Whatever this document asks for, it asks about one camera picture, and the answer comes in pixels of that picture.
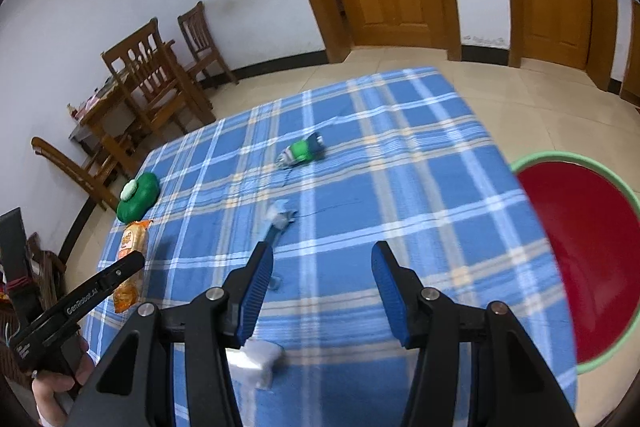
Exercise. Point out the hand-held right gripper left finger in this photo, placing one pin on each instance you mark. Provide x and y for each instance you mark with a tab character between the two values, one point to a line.
252	302

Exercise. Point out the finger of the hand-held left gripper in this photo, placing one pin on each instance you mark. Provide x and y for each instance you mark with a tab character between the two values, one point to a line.
120	274

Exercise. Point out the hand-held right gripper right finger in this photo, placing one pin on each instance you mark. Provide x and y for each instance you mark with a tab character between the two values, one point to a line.
392	302

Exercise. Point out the red bin with green rim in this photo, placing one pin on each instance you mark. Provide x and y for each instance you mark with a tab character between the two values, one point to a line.
590	232

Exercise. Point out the person's left hand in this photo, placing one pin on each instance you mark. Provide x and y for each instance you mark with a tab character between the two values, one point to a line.
52	399

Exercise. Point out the orange snack packet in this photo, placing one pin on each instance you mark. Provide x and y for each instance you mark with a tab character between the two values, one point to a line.
130	267

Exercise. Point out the dark carved wooden chair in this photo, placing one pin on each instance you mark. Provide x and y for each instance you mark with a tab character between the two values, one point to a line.
47	269

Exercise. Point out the light blue white cloth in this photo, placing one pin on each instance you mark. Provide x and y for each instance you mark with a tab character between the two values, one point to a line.
255	362

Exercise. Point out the green round toy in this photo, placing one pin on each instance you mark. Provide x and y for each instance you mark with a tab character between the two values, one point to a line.
140	199

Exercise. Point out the blue plaid tablecloth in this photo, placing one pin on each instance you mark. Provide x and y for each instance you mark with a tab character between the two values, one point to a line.
400	187

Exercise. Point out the curved back wooden chair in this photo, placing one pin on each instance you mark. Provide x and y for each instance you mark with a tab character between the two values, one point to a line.
65	164

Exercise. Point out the wooden dining table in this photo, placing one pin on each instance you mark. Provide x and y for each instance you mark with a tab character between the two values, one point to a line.
100	117

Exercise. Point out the pink packets on table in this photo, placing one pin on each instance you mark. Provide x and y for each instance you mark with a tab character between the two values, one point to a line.
82	107

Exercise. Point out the large wooden slat chair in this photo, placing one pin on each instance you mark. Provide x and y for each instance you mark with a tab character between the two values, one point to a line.
155	82

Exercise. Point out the small wooden slat chair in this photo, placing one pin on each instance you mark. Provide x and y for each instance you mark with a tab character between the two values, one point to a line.
200	37

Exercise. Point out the plain wooden door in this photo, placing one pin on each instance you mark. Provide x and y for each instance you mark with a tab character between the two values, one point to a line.
632	52

